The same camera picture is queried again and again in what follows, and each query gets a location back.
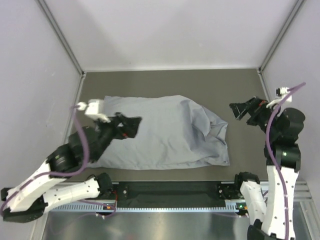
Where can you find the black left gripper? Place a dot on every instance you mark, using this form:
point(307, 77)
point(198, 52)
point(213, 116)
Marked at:
point(130, 128)

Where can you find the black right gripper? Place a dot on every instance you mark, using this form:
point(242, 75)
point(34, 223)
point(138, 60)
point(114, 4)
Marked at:
point(239, 109)

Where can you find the grey fabric pillowcase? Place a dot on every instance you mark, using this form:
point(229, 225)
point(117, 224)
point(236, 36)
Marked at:
point(175, 133)

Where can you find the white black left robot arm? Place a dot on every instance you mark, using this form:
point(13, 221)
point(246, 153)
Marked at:
point(39, 193)

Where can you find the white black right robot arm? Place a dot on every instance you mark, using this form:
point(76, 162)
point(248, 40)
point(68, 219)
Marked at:
point(271, 213)

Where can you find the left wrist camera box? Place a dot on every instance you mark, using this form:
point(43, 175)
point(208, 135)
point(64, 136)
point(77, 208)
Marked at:
point(94, 110)

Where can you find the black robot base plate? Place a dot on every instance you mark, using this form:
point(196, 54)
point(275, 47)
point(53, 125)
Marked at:
point(216, 190)

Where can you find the slotted grey cable duct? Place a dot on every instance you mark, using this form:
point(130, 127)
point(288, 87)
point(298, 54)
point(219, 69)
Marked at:
point(220, 207)

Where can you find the right rear aluminium post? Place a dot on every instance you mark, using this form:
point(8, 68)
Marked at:
point(297, 6)

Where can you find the aluminium post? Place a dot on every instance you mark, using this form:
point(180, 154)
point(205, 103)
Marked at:
point(59, 34)
point(297, 6)

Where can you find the left rear aluminium post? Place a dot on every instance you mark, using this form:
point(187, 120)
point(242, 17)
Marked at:
point(59, 34)

